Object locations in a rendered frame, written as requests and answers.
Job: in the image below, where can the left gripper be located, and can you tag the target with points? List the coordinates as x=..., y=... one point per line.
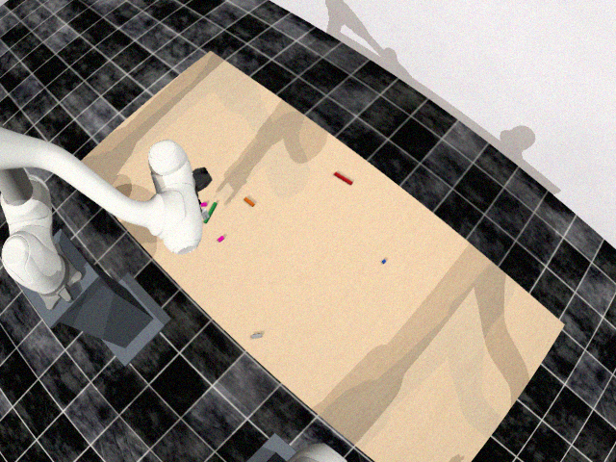
x=201, y=180

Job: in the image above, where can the dark green rod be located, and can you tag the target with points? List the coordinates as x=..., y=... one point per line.
x=211, y=211

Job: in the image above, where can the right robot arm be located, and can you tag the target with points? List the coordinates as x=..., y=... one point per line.
x=317, y=453

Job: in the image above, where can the dark red rod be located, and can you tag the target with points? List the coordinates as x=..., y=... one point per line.
x=343, y=178

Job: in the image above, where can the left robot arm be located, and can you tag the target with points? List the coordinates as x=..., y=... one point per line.
x=172, y=214

